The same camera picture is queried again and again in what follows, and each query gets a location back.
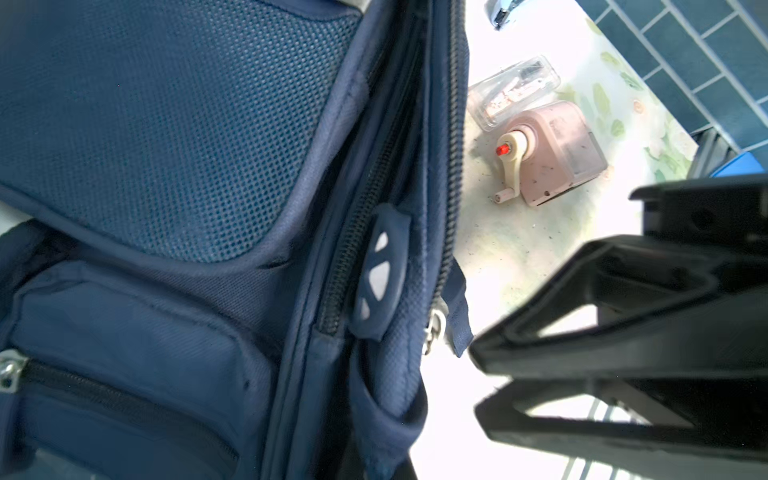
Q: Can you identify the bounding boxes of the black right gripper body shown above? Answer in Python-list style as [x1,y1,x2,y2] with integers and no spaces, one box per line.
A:
[630,174,767,252]

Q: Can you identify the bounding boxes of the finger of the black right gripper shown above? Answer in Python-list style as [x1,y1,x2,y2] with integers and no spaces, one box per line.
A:
[475,379,767,479]
[469,236,767,379]

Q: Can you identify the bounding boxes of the navy blue student backpack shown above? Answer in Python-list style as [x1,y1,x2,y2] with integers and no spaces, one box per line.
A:
[1,0,472,479]

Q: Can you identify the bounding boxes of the blue folder corner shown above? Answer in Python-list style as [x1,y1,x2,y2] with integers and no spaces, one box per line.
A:
[709,152,767,178]

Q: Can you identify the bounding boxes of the clear plastic pencil box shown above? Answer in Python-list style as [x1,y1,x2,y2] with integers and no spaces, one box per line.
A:
[467,56,561,132]

